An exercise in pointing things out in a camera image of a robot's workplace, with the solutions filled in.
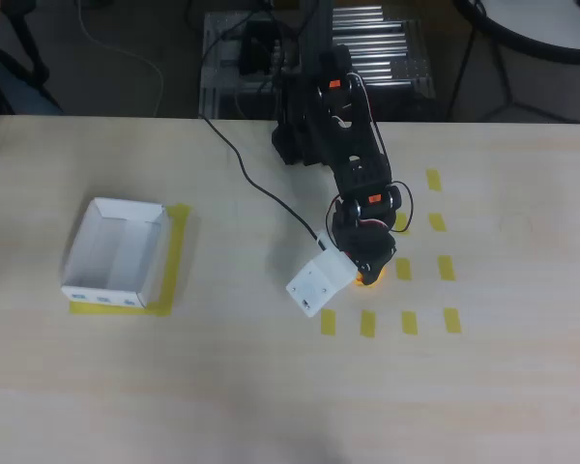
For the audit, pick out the yellow rubber duck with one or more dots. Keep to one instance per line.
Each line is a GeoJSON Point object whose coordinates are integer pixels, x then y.
{"type": "Point", "coordinates": [378, 280]}

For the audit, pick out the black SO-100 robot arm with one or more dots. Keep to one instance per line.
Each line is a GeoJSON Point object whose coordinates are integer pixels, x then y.
{"type": "Point", "coordinates": [353, 145]}

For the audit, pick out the white cardboard box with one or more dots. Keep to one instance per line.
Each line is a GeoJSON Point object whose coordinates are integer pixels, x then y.
{"type": "Point", "coordinates": [116, 251]}

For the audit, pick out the yellow tape strip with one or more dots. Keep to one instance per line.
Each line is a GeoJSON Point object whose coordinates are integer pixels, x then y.
{"type": "Point", "coordinates": [368, 324]}
{"type": "Point", "coordinates": [403, 224]}
{"type": "Point", "coordinates": [433, 180]}
{"type": "Point", "coordinates": [452, 321]}
{"type": "Point", "coordinates": [409, 323]}
{"type": "Point", "coordinates": [446, 268]}
{"type": "Point", "coordinates": [403, 269]}
{"type": "Point", "coordinates": [437, 222]}
{"type": "Point", "coordinates": [328, 322]}

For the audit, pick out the aluminium profile rack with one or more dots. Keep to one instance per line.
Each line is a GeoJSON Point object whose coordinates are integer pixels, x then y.
{"type": "Point", "coordinates": [396, 53]}

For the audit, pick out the round white table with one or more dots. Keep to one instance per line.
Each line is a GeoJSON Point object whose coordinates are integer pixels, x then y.
{"type": "Point", "coordinates": [536, 24]}

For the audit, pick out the black office chair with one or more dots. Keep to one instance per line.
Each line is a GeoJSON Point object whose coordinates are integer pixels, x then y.
{"type": "Point", "coordinates": [24, 43]}

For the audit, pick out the white gripper camera mount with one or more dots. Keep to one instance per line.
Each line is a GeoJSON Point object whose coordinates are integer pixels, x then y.
{"type": "Point", "coordinates": [316, 285]}

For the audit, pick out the large yellow tape frame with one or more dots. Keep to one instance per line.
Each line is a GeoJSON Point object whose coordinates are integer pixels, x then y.
{"type": "Point", "coordinates": [176, 251]}

